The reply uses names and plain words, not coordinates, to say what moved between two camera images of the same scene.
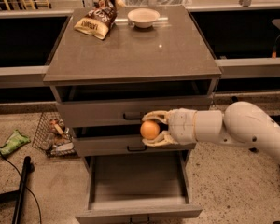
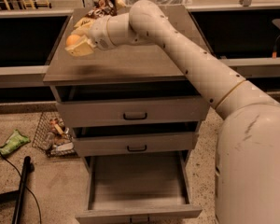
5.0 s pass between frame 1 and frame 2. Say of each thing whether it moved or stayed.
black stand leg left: stayed
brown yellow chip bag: stayed
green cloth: stayed
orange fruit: moved
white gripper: moved
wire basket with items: stayed
